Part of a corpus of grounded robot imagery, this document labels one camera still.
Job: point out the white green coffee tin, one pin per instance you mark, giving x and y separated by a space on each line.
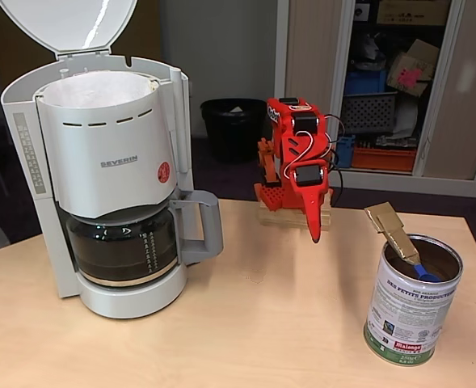
407 315

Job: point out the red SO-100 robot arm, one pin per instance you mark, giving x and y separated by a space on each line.
284 121

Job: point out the white drip coffee maker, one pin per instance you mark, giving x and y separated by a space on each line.
108 161

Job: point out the white paper coffee filter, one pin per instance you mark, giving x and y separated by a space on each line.
100 91

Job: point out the wooden base block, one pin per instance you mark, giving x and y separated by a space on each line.
278 220

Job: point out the small blue box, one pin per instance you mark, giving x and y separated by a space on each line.
344 153

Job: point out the orange clamp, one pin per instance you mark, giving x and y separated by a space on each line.
268 161

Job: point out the orange plastic crate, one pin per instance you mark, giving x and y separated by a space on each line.
383 158

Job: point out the grey perforated crate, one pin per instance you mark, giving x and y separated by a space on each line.
367 113

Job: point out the black waste bin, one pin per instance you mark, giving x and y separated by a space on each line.
225 133

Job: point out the blue plastic crate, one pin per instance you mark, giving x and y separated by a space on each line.
363 83

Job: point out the white paper scrap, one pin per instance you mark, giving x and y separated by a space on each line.
237 109

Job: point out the grey tambour door cabinet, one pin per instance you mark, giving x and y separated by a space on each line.
314 60

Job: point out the grey crumpled bag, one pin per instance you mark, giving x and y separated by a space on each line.
369 48

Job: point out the cardboard box pink mark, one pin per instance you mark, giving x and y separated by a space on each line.
407 68

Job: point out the brown cardboard box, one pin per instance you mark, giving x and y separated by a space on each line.
411 12

